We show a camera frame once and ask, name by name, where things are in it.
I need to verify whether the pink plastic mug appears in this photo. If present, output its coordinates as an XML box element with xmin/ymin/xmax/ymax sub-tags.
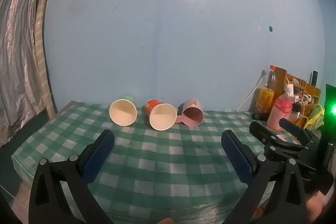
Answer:
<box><xmin>175</xmin><ymin>98</ymin><xmax>204</xmax><ymax>127</ymax></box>

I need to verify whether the red paper cup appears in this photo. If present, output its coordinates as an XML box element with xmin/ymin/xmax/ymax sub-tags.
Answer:
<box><xmin>144</xmin><ymin>99</ymin><xmax>178</xmax><ymax>131</ymax></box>

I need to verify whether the yellow cloth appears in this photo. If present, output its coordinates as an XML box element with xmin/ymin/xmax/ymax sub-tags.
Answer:
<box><xmin>306</xmin><ymin>104</ymin><xmax>325</xmax><ymax>130</ymax></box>

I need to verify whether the green paper cup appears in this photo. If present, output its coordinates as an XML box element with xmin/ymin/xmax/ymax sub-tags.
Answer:
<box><xmin>109</xmin><ymin>94</ymin><xmax>138</xmax><ymax>126</ymax></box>

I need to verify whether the green checked tablecloth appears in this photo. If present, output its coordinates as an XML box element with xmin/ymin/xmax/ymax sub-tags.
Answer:
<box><xmin>11</xmin><ymin>101</ymin><xmax>297</xmax><ymax>224</ymax></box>

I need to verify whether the wooden desk organizer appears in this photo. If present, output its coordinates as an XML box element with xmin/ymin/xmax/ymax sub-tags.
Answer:
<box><xmin>275</xmin><ymin>68</ymin><xmax>321</xmax><ymax>115</ymax></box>

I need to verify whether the pink drink bottle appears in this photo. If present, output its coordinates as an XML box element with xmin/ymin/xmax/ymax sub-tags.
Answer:
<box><xmin>267</xmin><ymin>85</ymin><xmax>293</xmax><ymax>131</ymax></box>

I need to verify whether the person's right forearm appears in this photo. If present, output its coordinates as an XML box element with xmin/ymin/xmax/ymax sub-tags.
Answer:
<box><xmin>305</xmin><ymin>193</ymin><xmax>326</xmax><ymax>224</ymax></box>

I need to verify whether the silver foil curtain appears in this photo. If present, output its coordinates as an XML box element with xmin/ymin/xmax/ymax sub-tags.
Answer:
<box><xmin>0</xmin><ymin>0</ymin><xmax>54</xmax><ymax>147</ymax></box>

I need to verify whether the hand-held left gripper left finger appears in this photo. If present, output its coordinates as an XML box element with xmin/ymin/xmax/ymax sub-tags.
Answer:
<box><xmin>28</xmin><ymin>130</ymin><xmax>115</xmax><ymax>224</ymax></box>

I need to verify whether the striped fabric band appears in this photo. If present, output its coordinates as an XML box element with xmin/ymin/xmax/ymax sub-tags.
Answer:
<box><xmin>35</xmin><ymin>0</ymin><xmax>58</xmax><ymax>115</ymax></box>

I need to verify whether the orange-capped clear drink bottle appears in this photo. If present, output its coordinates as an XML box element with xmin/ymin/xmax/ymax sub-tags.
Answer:
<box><xmin>256</xmin><ymin>65</ymin><xmax>278</xmax><ymax>115</ymax></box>

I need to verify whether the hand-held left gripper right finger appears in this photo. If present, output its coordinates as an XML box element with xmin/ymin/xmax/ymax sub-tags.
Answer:
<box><xmin>221</xmin><ymin>130</ymin><xmax>309</xmax><ymax>224</ymax></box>

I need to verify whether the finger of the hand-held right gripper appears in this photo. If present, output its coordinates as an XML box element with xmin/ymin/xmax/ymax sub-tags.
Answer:
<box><xmin>279</xmin><ymin>118</ymin><xmax>320</xmax><ymax>146</ymax></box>
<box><xmin>249</xmin><ymin>122</ymin><xmax>279</xmax><ymax>146</ymax></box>

